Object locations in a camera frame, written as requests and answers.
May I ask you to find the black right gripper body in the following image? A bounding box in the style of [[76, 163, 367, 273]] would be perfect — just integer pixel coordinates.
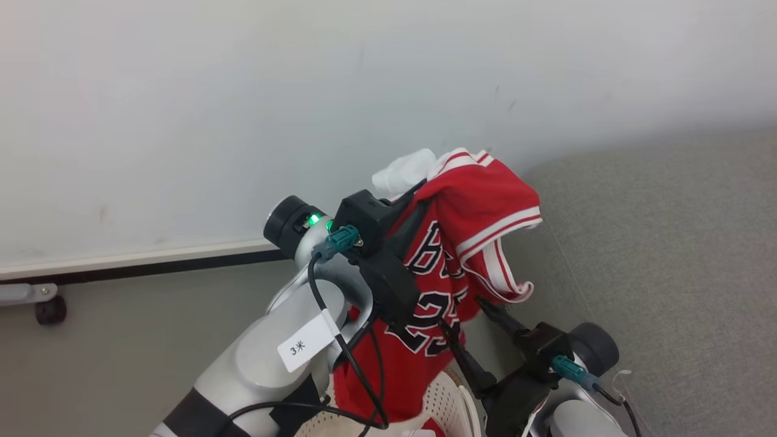
[[484, 367, 550, 437]]

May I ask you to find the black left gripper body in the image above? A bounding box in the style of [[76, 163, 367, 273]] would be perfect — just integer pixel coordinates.
[[357, 246, 421, 330]]

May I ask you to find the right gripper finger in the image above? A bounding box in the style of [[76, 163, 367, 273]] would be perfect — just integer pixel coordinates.
[[475, 296, 530, 350], [437, 319, 497, 398]]

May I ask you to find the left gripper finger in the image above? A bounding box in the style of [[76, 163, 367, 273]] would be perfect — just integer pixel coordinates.
[[393, 202, 432, 257], [388, 179, 432, 214]]

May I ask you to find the white garment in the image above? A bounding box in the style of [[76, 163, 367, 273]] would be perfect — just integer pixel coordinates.
[[372, 148, 438, 200]]

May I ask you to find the red basketball jersey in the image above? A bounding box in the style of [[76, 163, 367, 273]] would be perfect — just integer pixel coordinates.
[[333, 147, 543, 437]]

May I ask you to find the white perforated laundry basket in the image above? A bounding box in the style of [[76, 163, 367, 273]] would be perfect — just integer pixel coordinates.
[[294, 364, 483, 437]]

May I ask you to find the black caster wheel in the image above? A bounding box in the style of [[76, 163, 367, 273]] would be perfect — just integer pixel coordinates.
[[35, 296, 67, 326]]

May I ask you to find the black cable with teal plug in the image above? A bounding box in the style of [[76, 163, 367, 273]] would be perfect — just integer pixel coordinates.
[[226, 225, 390, 430], [551, 356, 643, 437]]

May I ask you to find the thin black cable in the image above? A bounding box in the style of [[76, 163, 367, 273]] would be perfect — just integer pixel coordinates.
[[358, 328, 389, 437]]

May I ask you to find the white paper cable label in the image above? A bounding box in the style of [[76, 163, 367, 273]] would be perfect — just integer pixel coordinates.
[[277, 309, 342, 373]]

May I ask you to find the grey metal frame leg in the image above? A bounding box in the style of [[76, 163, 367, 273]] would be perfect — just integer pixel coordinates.
[[0, 282, 59, 307]]

